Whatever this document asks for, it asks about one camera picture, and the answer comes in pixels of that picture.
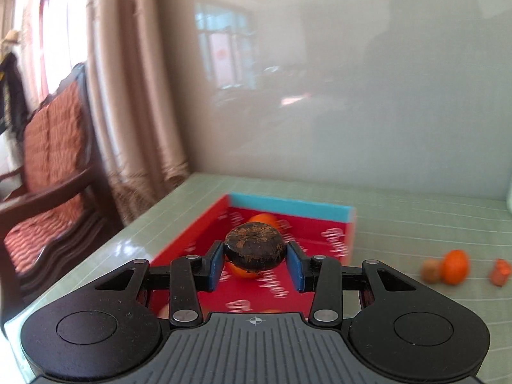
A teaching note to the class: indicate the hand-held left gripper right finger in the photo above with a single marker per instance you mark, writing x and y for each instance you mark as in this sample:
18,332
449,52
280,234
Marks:
296,268

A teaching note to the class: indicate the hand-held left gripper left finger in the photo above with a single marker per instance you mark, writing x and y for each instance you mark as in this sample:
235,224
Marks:
216,267

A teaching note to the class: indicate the orange mandarin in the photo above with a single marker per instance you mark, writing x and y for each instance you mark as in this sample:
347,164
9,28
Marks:
455,267
264,220
239,273

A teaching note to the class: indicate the colourful cardboard box red inside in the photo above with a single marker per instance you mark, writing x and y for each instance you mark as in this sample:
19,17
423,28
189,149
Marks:
320,242

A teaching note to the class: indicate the dark brown round fruit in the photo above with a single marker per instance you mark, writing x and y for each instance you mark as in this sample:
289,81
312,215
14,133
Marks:
254,250

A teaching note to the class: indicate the small tan longan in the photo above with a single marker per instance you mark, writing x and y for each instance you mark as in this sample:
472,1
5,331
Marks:
431,271

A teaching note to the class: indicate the wooden sofa with red cushions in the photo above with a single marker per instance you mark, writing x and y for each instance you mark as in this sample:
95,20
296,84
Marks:
52,160

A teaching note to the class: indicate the beige patterned curtain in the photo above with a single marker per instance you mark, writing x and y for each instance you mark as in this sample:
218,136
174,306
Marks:
136,88

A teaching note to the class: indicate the small red-orange fruit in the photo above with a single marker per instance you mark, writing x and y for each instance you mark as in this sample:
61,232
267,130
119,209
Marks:
500,273

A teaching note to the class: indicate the black hanging jacket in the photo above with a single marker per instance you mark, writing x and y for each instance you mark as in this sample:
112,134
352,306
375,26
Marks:
12,96

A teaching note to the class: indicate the sheer pink curtain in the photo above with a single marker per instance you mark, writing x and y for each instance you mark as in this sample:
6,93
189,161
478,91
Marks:
34,28

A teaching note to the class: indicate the straw hat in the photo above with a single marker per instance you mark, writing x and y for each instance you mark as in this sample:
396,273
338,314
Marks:
11,38

